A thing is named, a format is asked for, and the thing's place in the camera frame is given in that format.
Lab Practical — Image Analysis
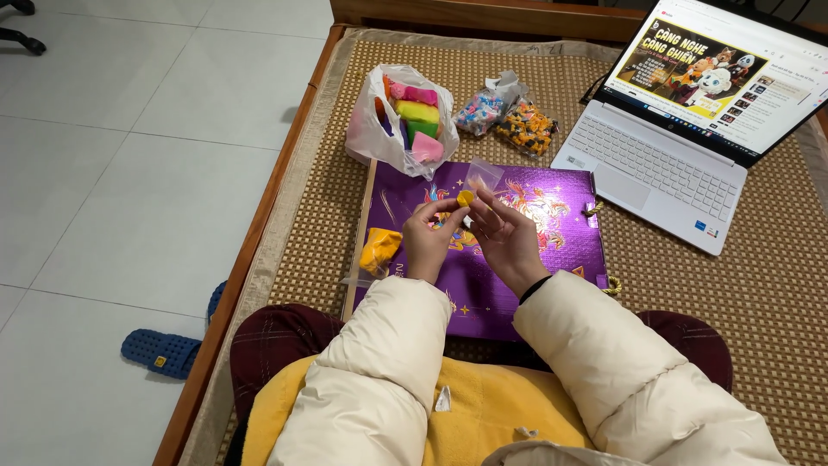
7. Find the woven brown mat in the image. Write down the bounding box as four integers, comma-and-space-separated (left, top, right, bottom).
177, 27, 828, 466

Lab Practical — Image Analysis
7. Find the purple clay block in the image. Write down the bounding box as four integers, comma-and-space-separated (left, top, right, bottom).
380, 115, 409, 148

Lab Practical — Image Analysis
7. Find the blue perforated slipper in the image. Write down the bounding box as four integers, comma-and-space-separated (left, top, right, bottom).
120, 328, 203, 381
206, 280, 229, 322

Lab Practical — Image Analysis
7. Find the person's left hand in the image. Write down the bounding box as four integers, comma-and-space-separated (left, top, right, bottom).
401, 197, 469, 286

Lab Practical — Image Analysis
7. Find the black chair base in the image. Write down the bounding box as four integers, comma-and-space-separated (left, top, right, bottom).
0, 0, 48, 57

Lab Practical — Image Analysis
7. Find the bag of orange black beads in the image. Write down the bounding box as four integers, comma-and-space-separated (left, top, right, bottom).
494, 100, 561, 160

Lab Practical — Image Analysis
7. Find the orange-yellow clay in clear bag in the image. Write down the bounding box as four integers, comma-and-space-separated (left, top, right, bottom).
340, 227, 404, 290

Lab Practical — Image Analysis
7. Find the bag of blue pink beads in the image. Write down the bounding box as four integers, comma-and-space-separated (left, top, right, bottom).
452, 70, 529, 137

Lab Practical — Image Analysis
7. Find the purple foil gift box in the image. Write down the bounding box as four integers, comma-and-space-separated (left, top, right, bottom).
341, 159, 611, 343

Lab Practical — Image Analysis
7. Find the yellow clay block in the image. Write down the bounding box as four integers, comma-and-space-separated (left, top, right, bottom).
395, 100, 441, 126

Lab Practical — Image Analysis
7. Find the light pink clay block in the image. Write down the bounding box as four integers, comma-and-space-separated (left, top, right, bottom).
411, 132, 446, 164

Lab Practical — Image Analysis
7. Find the white plastic bag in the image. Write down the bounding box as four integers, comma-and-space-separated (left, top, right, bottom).
344, 63, 461, 181

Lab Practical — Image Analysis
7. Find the black wristband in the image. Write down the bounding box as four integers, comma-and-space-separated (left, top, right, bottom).
518, 274, 553, 305

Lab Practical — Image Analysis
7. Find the silver laptop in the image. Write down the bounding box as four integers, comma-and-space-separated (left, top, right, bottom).
550, 0, 828, 257

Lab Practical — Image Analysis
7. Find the green clay block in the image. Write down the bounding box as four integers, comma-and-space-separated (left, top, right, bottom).
406, 121, 440, 145

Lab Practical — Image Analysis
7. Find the small clear zip bag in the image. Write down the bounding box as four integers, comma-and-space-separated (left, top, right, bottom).
462, 157, 505, 196

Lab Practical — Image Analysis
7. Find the hot pink clay block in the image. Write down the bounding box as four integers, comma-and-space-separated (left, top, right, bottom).
390, 81, 439, 108

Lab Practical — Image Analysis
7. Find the wooden bed frame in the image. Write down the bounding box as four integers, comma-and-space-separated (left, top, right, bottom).
153, 0, 828, 466

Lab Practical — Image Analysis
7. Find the person's right hand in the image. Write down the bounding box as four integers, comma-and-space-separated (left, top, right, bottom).
466, 188, 552, 300

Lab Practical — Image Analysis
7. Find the black cable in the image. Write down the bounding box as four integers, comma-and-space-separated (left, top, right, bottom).
580, 73, 609, 106

